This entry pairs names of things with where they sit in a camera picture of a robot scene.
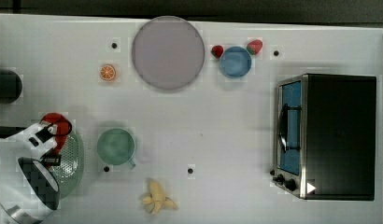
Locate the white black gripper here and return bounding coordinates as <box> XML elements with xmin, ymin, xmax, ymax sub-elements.
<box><xmin>7</xmin><ymin>123</ymin><xmax>62</xmax><ymax>166</ymax></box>

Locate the red plush ketchup bottle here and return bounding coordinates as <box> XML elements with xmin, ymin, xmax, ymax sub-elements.
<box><xmin>40</xmin><ymin>113</ymin><xmax>73</xmax><ymax>155</ymax></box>

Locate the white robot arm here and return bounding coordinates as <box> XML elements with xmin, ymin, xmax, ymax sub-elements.
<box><xmin>0</xmin><ymin>123</ymin><xmax>60</xmax><ymax>224</ymax></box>

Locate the green perforated strainer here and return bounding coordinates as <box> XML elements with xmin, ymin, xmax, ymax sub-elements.
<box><xmin>50</xmin><ymin>132</ymin><xmax>84</xmax><ymax>199</ymax></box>

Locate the green mug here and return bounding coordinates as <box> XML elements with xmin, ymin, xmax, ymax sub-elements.
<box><xmin>97</xmin><ymin>128</ymin><xmax>136</xmax><ymax>169</ymax></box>

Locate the orange slice toy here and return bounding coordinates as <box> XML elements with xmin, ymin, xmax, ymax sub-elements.
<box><xmin>100</xmin><ymin>64</ymin><xmax>117</xmax><ymax>81</ymax></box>

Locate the peeled banana toy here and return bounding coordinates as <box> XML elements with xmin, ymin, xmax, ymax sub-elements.
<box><xmin>142</xmin><ymin>179</ymin><xmax>178</xmax><ymax>215</ymax></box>

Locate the grey round plate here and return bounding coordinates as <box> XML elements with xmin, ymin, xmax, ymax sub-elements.
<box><xmin>132</xmin><ymin>16</ymin><xmax>205</xmax><ymax>91</ymax></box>

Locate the dark red strawberry toy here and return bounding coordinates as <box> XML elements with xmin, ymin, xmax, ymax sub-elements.
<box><xmin>211</xmin><ymin>45</ymin><xmax>224</xmax><ymax>58</ymax></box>

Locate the blue bowl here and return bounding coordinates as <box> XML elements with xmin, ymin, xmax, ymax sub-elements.
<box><xmin>219</xmin><ymin>47</ymin><xmax>252</xmax><ymax>78</ymax></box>

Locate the silver black toaster oven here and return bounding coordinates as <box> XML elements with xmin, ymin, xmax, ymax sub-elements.
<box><xmin>270</xmin><ymin>74</ymin><xmax>376</xmax><ymax>201</ymax></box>

